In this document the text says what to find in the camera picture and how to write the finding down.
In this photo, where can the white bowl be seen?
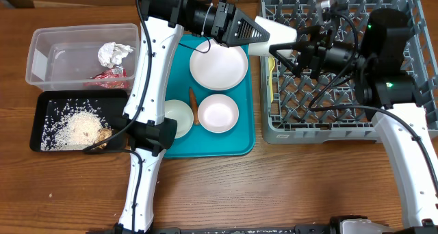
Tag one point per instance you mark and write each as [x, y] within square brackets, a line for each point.
[182, 113]

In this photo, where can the white paper cup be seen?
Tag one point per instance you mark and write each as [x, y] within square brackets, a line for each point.
[279, 34]

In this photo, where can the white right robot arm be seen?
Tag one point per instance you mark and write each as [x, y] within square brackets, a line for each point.
[390, 98]

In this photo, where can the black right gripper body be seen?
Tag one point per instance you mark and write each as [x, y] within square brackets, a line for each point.
[336, 58]

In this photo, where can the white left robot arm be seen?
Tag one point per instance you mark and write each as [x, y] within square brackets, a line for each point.
[163, 23]

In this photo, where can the black waste tray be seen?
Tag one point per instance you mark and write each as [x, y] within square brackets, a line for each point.
[112, 103]

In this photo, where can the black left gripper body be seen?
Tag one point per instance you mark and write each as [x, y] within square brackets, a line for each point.
[212, 22]

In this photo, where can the white napkin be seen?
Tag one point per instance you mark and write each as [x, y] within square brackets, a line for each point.
[112, 54]

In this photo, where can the pile of rice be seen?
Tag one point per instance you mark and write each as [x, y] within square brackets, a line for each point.
[71, 124]

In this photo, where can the brown food lump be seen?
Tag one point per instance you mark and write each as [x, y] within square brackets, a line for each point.
[103, 134]

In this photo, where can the teal plastic tray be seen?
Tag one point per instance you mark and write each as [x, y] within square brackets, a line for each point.
[199, 142]

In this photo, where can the clear plastic bin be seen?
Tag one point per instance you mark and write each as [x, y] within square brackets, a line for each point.
[64, 58]

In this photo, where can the red snack wrapper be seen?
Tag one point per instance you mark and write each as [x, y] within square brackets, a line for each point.
[111, 78]

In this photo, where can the yellow plastic spoon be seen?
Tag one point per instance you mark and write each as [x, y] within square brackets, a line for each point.
[271, 66]

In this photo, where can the large white plate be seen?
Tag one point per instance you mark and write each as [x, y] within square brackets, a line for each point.
[218, 68]

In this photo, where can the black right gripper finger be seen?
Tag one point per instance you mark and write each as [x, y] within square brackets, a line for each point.
[312, 31]
[282, 53]

